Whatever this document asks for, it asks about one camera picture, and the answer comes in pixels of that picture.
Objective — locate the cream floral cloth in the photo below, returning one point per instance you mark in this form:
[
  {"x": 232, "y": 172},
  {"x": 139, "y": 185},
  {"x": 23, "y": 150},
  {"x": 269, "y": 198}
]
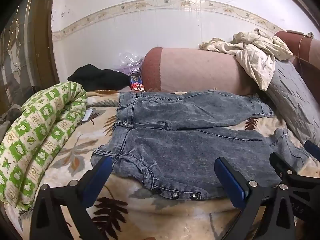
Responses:
[{"x": 255, "y": 52}]

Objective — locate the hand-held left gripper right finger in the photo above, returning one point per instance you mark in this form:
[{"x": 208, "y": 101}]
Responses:
[{"x": 231, "y": 182}]

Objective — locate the grey denim pants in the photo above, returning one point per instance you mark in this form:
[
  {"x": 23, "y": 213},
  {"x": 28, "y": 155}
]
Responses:
[{"x": 175, "y": 150}]

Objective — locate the black cloth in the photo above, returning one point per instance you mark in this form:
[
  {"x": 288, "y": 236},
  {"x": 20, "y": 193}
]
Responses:
[{"x": 100, "y": 76}]

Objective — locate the wooden door with glass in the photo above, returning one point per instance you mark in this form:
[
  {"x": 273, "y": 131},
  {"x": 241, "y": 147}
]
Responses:
[{"x": 22, "y": 42}]

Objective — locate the leaf printed blanket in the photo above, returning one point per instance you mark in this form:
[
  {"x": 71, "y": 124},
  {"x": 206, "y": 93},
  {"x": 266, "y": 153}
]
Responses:
[{"x": 75, "y": 160}]

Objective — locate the green patterned quilt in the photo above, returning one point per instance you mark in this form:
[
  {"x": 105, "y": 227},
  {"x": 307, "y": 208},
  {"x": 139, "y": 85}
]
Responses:
[{"x": 37, "y": 135}]

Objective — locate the grey quilted duvet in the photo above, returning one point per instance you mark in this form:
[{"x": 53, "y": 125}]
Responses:
[{"x": 292, "y": 97}]

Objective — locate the clear plastic bag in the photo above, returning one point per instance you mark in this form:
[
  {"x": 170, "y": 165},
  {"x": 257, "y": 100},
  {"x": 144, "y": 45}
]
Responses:
[{"x": 128, "y": 63}]

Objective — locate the pink bolster cushion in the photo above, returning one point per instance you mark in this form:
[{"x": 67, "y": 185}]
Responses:
[{"x": 195, "y": 70}]

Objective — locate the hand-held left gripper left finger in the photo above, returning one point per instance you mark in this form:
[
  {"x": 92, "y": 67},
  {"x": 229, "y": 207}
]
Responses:
[{"x": 96, "y": 182}]

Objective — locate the white card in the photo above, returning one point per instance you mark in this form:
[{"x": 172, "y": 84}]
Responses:
[{"x": 87, "y": 115}]

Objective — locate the grey cloth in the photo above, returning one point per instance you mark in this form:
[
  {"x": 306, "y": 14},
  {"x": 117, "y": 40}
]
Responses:
[{"x": 10, "y": 116}]

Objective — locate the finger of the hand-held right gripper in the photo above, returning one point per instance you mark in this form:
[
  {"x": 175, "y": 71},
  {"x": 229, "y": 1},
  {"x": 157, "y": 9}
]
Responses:
[
  {"x": 283, "y": 166},
  {"x": 313, "y": 148}
]

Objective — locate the red printed box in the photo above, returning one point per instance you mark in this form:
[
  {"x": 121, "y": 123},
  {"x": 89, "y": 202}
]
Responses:
[{"x": 137, "y": 83}]

